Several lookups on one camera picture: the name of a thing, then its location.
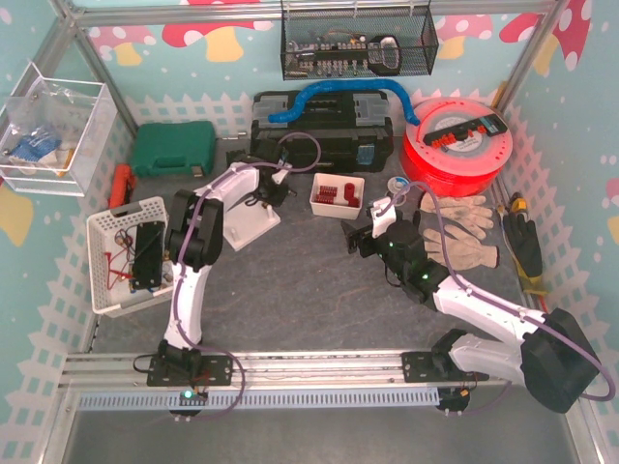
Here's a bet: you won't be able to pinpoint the white peg fixture board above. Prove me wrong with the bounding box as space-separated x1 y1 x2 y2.
223 197 280 251

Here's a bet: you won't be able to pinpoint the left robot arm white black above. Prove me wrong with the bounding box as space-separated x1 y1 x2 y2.
147 155 293 389

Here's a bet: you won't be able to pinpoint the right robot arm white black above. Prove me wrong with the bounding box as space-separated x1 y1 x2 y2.
341 218 600 414

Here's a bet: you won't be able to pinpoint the white rectangular parts tray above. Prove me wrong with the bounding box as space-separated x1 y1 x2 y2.
309 173 365 219

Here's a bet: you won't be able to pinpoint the red springs in tray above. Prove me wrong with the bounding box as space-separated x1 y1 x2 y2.
314 186 338 205

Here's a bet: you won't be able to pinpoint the black battery holder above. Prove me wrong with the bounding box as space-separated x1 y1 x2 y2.
226 150 251 166

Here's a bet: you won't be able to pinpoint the black plastic toolbox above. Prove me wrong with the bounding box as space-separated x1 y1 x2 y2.
251 91 394 174

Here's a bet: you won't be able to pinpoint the lower beige work glove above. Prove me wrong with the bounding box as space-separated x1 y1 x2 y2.
423 224 499 272

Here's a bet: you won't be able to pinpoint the beige work glove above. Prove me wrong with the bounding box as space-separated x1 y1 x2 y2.
423 224 499 272
420 192 493 240

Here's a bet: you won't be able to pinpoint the upper beige work glove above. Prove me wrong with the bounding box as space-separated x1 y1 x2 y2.
420 192 493 240

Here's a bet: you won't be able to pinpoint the green plastic tool case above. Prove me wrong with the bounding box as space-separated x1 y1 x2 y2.
129 121 217 178

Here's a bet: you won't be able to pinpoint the red filament spool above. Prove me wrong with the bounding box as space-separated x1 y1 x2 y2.
399 97 513 197

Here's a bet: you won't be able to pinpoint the black device in basket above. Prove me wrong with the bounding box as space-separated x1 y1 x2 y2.
132 221 165 290

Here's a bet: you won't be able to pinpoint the black yellow rubber glove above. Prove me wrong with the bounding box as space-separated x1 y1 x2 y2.
502 213 547 296

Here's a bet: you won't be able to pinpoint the white perforated plastic basket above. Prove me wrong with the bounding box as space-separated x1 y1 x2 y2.
86 196 172 317

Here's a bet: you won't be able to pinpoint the black red terminal strip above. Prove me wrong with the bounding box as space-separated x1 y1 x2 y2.
423 114 508 148

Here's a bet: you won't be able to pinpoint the blue white work glove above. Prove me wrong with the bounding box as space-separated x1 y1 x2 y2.
10 127 62 164

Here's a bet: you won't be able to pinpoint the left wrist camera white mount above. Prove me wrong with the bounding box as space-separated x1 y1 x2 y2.
271 158 293 186

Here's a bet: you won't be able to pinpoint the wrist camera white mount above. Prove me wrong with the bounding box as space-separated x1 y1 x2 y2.
369 196 403 239
271 158 293 186

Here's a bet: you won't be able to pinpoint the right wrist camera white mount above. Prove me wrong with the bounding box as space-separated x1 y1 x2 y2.
369 196 403 239

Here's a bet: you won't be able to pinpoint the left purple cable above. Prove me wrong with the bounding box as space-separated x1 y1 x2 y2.
133 130 323 421

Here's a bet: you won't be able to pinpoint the purple cable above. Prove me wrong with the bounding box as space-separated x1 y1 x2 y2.
133 130 323 421
386 180 616 417

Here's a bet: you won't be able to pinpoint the small solder wire spool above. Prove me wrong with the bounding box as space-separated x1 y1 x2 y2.
387 176 409 195

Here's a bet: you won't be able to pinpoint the blue corrugated hose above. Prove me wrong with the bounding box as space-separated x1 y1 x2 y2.
268 78 422 128

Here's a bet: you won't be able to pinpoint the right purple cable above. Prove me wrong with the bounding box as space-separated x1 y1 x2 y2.
386 180 616 417

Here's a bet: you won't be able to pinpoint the orange handled tool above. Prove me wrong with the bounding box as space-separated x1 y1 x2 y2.
108 163 135 209

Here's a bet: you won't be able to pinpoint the white slotted cable duct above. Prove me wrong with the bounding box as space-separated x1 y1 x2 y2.
78 387 440 412

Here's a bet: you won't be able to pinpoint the black wire mesh basket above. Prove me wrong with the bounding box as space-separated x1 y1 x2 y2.
280 1 439 80

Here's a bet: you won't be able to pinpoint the red wires in basket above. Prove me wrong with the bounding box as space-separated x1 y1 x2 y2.
103 231 136 291

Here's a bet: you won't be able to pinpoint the clear acrylic wall box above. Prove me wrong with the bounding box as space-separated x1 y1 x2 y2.
1 63 117 197

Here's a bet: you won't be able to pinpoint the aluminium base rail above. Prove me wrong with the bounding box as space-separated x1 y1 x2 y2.
58 349 505 392

